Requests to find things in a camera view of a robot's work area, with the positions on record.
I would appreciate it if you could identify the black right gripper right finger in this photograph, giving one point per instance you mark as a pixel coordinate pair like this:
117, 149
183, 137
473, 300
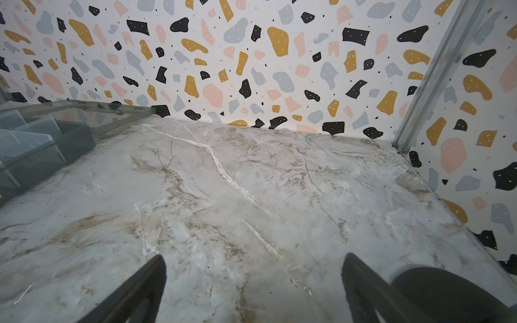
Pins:
371, 298

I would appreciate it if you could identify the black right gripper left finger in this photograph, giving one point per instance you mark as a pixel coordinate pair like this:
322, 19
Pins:
137, 300

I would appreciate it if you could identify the clear plastic organizer box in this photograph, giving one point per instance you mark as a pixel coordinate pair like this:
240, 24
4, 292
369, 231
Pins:
40, 139

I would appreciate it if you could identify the aluminium corner post right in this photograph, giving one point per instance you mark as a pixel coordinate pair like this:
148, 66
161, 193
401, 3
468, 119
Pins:
464, 24

